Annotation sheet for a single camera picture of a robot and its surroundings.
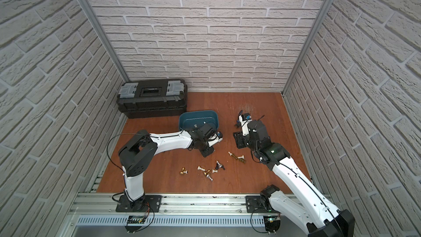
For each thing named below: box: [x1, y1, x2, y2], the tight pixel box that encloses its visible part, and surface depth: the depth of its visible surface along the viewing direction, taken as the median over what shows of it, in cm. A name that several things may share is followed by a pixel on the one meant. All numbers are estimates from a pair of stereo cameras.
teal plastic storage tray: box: [178, 110, 219, 132], surface depth 103 cm
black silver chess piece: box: [215, 160, 226, 170], surface depth 86 cm
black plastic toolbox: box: [116, 78, 188, 120], surface depth 97 cm
